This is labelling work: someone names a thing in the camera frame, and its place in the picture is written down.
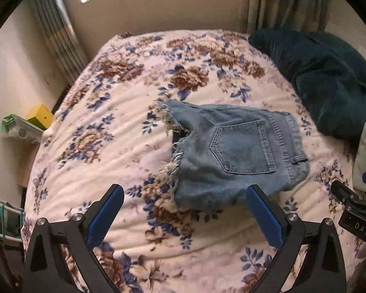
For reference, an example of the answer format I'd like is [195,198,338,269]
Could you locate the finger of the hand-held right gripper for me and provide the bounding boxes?
[331,181,359,208]

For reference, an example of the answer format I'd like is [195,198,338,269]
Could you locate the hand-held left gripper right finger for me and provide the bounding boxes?
[246,184,347,293]

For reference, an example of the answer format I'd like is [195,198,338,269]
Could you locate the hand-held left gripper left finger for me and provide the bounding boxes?
[24,184,125,293]

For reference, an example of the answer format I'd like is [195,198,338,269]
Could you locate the blue denim shorts pants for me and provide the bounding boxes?
[157,99,311,212]

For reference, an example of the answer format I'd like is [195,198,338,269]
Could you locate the floral bed blanket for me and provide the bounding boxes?
[20,29,366,293]

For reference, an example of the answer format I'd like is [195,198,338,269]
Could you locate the yellow box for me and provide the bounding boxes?
[26,103,54,130]

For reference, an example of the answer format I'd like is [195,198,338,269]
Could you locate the dark teal blanket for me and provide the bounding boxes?
[248,28,366,142]

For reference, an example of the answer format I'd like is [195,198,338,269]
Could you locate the green packet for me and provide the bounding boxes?
[1,115,19,132]

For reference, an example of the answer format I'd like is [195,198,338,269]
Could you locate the striped grey curtain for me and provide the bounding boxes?
[27,0,90,84]
[240,0,332,34]

